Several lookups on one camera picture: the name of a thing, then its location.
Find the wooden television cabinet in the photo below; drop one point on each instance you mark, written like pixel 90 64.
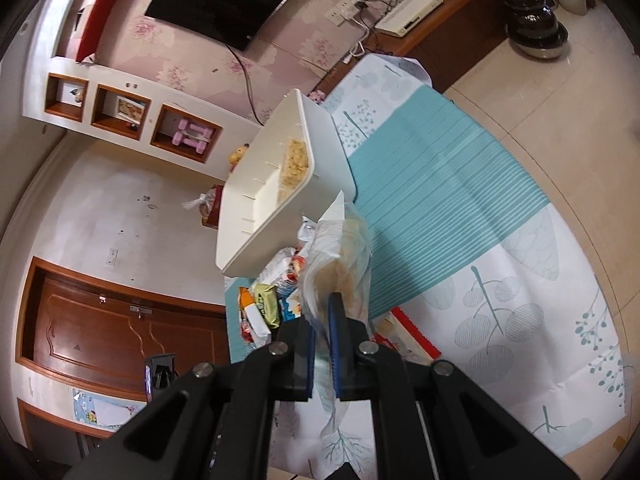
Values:
pixel 450 45

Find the cartoon wall poster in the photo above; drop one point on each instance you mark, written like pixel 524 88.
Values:
pixel 105 410

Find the clear bag of food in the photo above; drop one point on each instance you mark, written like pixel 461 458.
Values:
pixel 201 202

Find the pink dumbbell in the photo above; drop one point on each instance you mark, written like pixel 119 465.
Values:
pixel 189 143
pixel 192 129

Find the teal leaf print tablecloth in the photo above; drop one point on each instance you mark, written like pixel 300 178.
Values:
pixel 450 185

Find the long red box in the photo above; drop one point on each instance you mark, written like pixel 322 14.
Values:
pixel 100 15

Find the red zigzag edged packet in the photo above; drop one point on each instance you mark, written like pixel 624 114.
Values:
pixel 415 332

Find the yellow green snack packet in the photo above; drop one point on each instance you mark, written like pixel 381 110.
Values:
pixel 267 307

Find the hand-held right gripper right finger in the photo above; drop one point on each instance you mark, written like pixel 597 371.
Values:
pixel 334 352

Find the blue white snack packet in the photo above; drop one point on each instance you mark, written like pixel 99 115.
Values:
pixel 290 307

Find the beige puffed snack packet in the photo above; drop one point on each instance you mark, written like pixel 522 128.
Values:
pixel 295 162

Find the plain white snack packet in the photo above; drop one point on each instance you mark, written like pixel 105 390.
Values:
pixel 257 329

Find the brown wooden door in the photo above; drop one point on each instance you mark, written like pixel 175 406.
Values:
pixel 100 330

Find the picture book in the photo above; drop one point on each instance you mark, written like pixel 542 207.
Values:
pixel 131 109

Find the orange snack packet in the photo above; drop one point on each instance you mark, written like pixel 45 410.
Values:
pixel 246 302

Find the dark red box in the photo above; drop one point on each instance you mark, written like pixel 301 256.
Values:
pixel 216 214

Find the black stand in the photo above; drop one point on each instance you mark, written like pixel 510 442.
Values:
pixel 160 375

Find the white set-top box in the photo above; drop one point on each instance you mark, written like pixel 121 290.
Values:
pixel 407 12

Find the white power strip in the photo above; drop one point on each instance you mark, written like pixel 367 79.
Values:
pixel 345 7

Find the white plastic bin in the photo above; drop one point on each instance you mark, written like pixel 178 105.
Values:
pixel 320 195

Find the white wall shelf unit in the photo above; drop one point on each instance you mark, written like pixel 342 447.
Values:
pixel 149 110

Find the yellow plush toy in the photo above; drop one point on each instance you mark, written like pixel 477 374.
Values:
pixel 239 154

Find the light blue tissue pack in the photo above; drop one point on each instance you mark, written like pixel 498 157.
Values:
pixel 345 260

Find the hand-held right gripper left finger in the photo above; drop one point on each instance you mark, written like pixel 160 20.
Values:
pixel 310 360

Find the small figurine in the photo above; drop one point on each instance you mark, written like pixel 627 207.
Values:
pixel 77 96

